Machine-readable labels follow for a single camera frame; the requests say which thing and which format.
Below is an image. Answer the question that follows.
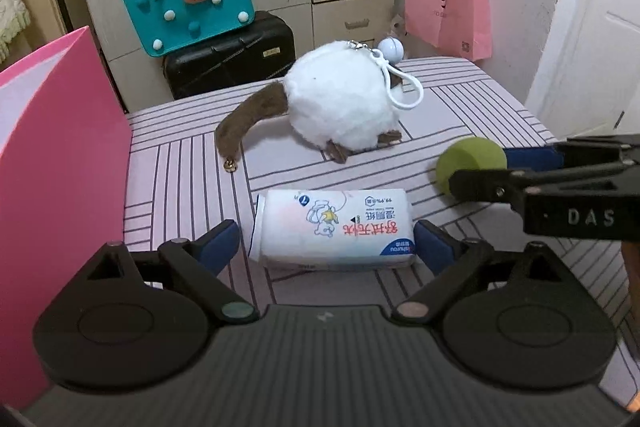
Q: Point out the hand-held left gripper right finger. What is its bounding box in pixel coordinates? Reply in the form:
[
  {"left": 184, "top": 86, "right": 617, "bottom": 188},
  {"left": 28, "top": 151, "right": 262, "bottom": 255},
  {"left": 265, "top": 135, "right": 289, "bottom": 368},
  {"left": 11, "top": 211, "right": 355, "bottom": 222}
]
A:
[{"left": 392, "top": 219, "right": 563, "bottom": 325}]

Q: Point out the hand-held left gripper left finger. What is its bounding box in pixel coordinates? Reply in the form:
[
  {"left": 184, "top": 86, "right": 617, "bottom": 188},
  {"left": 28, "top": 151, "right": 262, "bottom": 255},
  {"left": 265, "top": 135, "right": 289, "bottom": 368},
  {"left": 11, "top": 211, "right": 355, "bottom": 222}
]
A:
[{"left": 85, "top": 219, "right": 256, "bottom": 325}]

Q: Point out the cream knitted cardigan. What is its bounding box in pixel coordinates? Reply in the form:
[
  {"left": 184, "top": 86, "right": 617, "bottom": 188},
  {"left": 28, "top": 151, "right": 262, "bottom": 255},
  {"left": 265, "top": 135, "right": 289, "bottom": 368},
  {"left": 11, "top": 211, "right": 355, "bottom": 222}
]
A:
[{"left": 0, "top": 0, "right": 31, "bottom": 58}]

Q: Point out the white tissue pack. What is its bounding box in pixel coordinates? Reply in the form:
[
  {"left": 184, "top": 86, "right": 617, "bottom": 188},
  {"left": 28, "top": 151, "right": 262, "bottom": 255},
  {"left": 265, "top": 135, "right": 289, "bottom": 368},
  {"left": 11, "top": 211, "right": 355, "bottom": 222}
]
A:
[{"left": 247, "top": 188, "right": 418, "bottom": 272}]

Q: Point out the striped bed sheet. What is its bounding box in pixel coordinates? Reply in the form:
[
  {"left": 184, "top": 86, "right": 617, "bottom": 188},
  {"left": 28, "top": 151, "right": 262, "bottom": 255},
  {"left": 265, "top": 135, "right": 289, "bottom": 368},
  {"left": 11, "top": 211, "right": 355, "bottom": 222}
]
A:
[{"left": 122, "top": 57, "right": 640, "bottom": 408}]

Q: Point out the white door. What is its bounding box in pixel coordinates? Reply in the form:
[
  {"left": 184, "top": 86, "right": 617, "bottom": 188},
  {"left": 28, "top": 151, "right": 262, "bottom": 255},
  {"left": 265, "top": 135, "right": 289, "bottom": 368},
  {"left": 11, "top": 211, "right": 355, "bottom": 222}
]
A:
[{"left": 525, "top": 0, "right": 640, "bottom": 142}]

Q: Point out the white plush cat keychain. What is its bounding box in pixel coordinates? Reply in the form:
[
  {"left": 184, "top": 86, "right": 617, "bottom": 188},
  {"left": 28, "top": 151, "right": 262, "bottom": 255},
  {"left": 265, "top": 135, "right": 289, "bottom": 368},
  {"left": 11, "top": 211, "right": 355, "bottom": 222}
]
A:
[{"left": 215, "top": 38, "right": 425, "bottom": 172}]

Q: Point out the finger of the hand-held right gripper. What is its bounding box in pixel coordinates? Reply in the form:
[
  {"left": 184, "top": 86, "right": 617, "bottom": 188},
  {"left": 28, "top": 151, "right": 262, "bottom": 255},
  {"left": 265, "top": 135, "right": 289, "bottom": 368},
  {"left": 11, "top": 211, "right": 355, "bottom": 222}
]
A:
[
  {"left": 504, "top": 134, "right": 640, "bottom": 171},
  {"left": 448, "top": 164, "right": 640, "bottom": 208}
]

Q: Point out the green makeup sponge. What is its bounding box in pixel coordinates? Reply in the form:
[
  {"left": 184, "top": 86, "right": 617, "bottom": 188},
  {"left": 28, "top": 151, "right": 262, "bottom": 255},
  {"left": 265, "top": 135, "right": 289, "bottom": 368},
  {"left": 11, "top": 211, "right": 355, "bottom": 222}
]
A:
[{"left": 435, "top": 137, "right": 508, "bottom": 196}]

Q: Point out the black suitcase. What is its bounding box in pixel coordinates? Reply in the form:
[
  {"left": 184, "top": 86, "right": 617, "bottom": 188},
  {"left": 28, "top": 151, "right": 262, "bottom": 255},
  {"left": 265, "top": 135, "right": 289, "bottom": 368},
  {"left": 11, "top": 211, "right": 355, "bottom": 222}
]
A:
[{"left": 162, "top": 11, "right": 297, "bottom": 100}]

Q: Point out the large pink paper bag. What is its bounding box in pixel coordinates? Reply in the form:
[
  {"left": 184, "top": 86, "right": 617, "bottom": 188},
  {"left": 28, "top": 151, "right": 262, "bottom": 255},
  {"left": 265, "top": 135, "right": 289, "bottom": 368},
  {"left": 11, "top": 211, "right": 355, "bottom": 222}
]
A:
[{"left": 0, "top": 26, "right": 133, "bottom": 410}]

